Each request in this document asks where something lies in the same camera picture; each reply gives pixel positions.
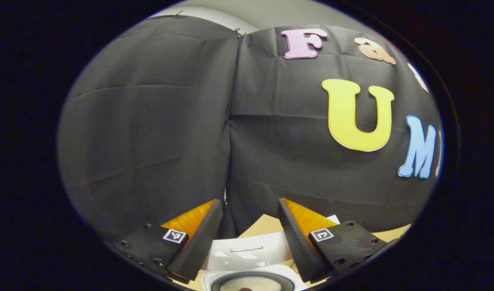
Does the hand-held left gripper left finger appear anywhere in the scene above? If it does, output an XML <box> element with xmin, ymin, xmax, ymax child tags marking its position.
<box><xmin>114</xmin><ymin>198</ymin><xmax>224</xmax><ymax>284</ymax></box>

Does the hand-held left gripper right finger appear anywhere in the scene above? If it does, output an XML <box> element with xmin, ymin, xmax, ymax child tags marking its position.
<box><xmin>277</xmin><ymin>197</ymin><xmax>389</xmax><ymax>283</ymax></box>

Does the white rice cooker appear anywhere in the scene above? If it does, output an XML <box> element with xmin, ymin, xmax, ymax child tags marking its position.
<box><xmin>201</xmin><ymin>232</ymin><xmax>308</xmax><ymax>291</ymax></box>

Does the white rice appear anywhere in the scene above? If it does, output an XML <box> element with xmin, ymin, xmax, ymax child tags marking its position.
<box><xmin>221</xmin><ymin>279</ymin><xmax>282</xmax><ymax>291</ymax></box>

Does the black backdrop cloth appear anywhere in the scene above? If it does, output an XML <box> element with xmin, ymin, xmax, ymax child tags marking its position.
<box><xmin>57</xmin><ymin>16</ymin><xmax>443</xmax><ymax>239</ymax></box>

